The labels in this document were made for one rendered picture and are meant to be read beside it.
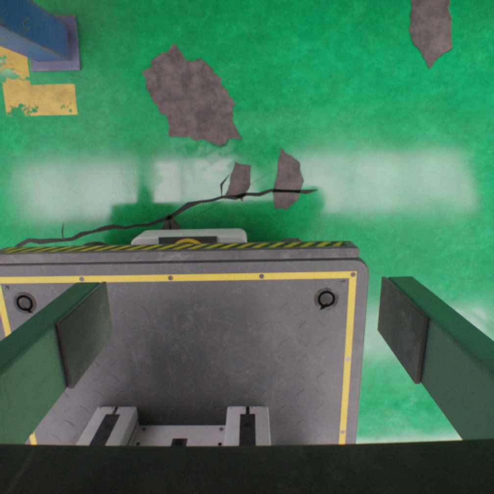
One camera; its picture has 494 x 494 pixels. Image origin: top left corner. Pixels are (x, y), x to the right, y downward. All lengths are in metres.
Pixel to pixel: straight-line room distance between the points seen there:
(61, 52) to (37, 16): 0.10
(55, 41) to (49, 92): 0.13
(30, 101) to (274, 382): 0.86
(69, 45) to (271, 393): 0.89
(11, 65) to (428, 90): 1.00
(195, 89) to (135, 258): 0.46
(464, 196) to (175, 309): 0.78
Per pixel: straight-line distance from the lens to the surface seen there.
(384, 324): 0.17
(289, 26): 0.96
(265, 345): 0.69
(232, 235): 0.81
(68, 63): 1.03
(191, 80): 0.94
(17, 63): 1.10
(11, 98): 1.10
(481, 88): 1.08
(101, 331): 0.17
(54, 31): 0.98
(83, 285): 0.17
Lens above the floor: 0.92
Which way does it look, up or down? 75 degrees down
